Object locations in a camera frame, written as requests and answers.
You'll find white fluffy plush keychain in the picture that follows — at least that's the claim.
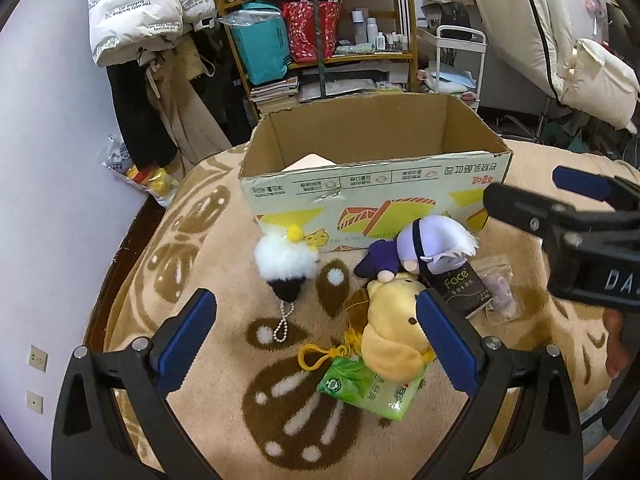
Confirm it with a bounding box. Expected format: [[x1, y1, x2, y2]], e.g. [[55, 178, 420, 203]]
[[253, 224, 321, 346]]

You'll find black hanging garment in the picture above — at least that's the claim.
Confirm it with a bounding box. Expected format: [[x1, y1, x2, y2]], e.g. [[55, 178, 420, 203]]
[[105, 54, 180, 169]]

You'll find white rolling cart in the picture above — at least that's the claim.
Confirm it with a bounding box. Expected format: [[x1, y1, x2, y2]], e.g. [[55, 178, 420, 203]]
[[417, 25, 488, 114]]

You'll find white puffer jacket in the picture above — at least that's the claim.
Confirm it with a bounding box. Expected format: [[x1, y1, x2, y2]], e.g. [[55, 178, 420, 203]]
[[87, 0, 219, 67]]

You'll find group of white bottles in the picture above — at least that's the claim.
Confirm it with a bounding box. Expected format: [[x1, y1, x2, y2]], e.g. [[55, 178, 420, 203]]
[[350, 7, 411, 54]]

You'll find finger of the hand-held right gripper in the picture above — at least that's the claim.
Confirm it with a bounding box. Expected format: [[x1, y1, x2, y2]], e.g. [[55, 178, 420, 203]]
[[483, 182, 608, 253], [552, 165, 640, 211]]

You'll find green tissue pack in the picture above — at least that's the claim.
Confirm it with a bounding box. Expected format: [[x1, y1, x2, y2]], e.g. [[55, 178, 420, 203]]
[[316, 355, 427, 423]]

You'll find white paper sheet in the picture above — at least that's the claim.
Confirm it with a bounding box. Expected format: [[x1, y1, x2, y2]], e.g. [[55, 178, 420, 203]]
[[284, 153, 336, 171]]

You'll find beige hanging coat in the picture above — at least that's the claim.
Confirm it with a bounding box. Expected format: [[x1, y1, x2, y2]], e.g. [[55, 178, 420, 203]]
[[144, 34, 234, 165]]

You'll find person's right hand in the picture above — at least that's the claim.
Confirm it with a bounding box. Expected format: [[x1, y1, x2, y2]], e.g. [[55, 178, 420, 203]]
[[601, 306, 634, 381]]

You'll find stack of books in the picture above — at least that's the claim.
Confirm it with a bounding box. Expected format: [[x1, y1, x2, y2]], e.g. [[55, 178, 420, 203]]
[[249, 75, 301, 117]]

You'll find purple-haired plush doll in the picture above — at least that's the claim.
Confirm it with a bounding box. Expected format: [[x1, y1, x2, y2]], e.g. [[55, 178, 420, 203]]
[[354, 215, 481, 284]]

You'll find stack of papers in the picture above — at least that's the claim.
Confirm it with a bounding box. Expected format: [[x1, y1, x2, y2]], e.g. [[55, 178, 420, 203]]
[[299, 59, 407, 104]]

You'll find red patterned bag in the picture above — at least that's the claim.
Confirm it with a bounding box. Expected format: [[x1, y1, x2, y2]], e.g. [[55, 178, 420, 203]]
[[280, 0, 344, 65]]

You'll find cream puffer jacket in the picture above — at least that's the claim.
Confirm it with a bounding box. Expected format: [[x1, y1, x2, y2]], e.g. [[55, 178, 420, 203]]
[[450, 0, 640, 132]]

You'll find printed cardboard box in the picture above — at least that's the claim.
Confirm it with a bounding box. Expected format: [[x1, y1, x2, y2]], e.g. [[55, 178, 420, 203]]
[[238, 92, 514, 254]]

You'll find plastic snack bag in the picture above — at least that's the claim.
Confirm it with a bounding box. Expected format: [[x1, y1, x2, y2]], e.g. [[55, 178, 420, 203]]
[[102, 134, 182, 209]]

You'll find dark green pole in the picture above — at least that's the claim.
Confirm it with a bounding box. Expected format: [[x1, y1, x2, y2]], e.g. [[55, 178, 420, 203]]
[[308, 0, 327, 99]]

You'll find yellow bear plush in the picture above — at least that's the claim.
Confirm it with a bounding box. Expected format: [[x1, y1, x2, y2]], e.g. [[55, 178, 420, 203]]
[[298, 274, 439, 382]]

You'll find teal bag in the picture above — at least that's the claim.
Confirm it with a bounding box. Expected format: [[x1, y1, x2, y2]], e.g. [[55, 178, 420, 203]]
[[229, 2, 294, 86]]

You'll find beige brown patterned blanket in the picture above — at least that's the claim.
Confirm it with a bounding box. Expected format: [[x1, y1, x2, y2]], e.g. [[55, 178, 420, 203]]
[[102, 137, 640, 480]]

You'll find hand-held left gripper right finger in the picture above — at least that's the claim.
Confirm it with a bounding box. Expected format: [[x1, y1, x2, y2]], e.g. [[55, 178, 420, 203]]
[[415, 288, 584, 480]]

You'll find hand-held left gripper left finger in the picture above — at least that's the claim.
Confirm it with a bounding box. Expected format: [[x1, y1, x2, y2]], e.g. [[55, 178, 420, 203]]
[[51, 288, 221, 480]]

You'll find black tissue pack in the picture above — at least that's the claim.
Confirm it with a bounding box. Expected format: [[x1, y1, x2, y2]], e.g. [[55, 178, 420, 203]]
[[420, 259, 494, 320]]

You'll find clear plastic bag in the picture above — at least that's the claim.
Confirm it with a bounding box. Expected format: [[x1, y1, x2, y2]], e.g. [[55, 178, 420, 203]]
[[472, 254, 524, 325]]

